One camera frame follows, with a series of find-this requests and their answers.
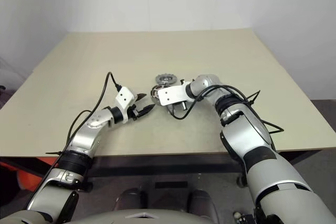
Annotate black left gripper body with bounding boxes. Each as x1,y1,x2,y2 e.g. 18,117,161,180
128,102,140,121

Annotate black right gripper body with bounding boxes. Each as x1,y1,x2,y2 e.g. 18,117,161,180
167,102,190,116

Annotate silver motor stator copper windings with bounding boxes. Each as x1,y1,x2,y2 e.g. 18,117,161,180
150,84,165,103

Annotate grey metal gear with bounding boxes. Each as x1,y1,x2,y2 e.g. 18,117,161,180
154,73,176,85

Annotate dark rounded shape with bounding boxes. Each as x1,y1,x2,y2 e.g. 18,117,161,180
118,187,148,210
187,189,217,216

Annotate grey robot torso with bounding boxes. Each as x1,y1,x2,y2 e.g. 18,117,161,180
60,209,211,224

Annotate orange object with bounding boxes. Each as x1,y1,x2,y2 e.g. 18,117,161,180
0,157,57,190

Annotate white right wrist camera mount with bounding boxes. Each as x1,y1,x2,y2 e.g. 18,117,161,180
157,83,195,106

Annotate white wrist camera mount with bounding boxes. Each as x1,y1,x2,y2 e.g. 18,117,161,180
114,87,137,124
157,83,195,106

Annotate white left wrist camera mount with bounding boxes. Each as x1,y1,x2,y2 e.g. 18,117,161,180
114,87,137,124

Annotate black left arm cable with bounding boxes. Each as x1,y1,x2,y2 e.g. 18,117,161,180
65,71,123,148

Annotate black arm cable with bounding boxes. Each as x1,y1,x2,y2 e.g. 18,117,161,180
65,71,123,148
167,84,285,134

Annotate black table frame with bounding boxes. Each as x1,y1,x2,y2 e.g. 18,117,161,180
0,150,336,177

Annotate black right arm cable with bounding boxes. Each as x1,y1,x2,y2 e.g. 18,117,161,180
167,84,285,134

